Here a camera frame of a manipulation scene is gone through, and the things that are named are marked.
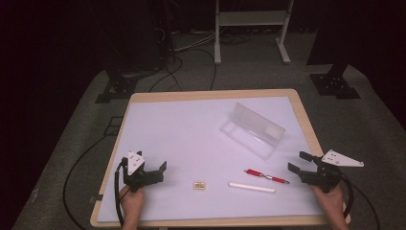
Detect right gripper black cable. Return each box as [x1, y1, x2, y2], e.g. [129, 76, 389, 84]
[339, 174, 355, 220]

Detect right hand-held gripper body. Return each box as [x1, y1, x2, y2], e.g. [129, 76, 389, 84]
[300, 149, 365, 194]

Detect clear plastic pencil case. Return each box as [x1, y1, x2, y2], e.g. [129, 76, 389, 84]
[218, 102, 287, 161]

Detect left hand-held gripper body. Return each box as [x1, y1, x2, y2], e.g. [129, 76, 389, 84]
[123, 150, 165, 194]

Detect white metal stand frame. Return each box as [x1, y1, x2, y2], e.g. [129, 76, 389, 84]
[214, 0, 295, 66]

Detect white floor cables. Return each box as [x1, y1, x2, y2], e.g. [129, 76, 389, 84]
[171, 30, 219, 54]

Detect red pen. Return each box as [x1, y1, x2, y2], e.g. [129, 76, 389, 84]
[244, 169, 291, 185]

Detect black floor cable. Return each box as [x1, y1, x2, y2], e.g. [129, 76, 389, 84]
[62, 135, 112, 230]
[147, 47, 218, 94]
[353, 186, 381, 230]

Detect person's left hand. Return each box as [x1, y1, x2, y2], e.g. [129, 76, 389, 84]
[119, 185, 147, 220]

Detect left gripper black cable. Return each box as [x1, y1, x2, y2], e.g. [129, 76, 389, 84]
[113, 157, 132, 228]

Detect wooden table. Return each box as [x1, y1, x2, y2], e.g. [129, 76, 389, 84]
[89, 88, 351, 228]

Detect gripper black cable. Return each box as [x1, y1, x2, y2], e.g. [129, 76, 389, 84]
[113, 157, 132, 228]
[339, 174, 355, 220]

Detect black stand base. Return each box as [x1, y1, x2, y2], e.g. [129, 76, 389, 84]
[309, 62, 362, 101]
[94, 68, 139, 104]

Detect white pen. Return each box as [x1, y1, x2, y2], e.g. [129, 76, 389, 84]
[228, 181, 277, 194]

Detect white table mat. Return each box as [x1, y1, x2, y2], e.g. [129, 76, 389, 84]
[96, 96, 326, 223]

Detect person's right hand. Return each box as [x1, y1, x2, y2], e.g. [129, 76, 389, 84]
[308, 183, 348, 222]

